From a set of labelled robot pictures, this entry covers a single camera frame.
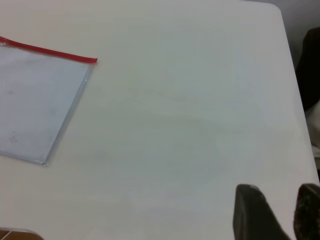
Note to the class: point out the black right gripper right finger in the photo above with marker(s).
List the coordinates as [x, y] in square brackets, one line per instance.
[308, 215]

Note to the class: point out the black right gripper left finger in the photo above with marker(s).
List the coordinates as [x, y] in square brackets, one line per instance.
[252, 217]

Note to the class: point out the clear plastic zipper bag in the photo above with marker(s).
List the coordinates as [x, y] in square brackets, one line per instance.
[37, 100]

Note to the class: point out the dark background object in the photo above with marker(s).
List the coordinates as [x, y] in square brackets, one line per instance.
[310, 67]

